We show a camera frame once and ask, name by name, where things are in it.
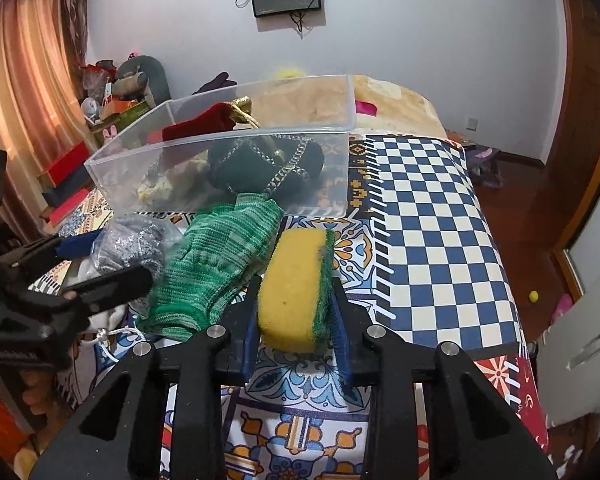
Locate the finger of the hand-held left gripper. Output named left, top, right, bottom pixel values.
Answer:
left=0, top=230, right=105, bottom=268
left=62, top=266, right=154, bottom=317

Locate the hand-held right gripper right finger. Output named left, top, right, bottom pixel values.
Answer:
left=329, top=276, right=560, bottom=480

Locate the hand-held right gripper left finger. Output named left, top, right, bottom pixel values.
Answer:
left=30, top=275, right=264, bottom=480

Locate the grey knit cloth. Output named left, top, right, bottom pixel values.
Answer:
left=91, top=213, right=185, bottom=314

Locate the yellow and green sponge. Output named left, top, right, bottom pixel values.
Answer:
left=257, top=229, right=337, bottom=354

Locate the green knit glove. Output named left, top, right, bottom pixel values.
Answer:
left=139, top=192, right=286, bottom=343

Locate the clear plastic container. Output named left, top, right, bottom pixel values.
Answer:
left=84, top=74, right=358, bottom=219

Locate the red gift box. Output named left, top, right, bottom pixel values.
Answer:
left=37, top=140, right=101, bottom=188

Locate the patterned tablecloth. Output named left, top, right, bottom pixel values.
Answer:
left=30, top=132, right=551, bottom=480

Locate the yellowish crumpled cloth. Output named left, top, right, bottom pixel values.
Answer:
left=137, top=162, right=211, bottom=207

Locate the orange curtain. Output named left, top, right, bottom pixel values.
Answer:
left=0, top=0, right=93, bottom=241

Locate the black patterned fabric ball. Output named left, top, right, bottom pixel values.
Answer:
left=207, top=134, right=326, bottom=196

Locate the red velvet pouch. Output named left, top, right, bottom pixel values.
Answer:
left=160, top=102, right=237, bottom=167

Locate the grey plush toy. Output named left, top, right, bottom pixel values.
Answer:
left=116, top=53, right=173, bottom=109

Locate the purple glove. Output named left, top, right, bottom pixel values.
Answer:
left=192, top=71, right=238, bottom=96

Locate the beige blanket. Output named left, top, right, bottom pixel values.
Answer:
left=247, top=74, right=448, bottom=140

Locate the white cabinet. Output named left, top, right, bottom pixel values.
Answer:
left=534, top=255, right=600, bottom=431

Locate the wooden door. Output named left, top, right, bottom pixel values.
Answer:
left=540, top=0, right=600, bottom=281

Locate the white drawstring pouch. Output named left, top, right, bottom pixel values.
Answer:
left=72, top=255, right=146, bottom=361

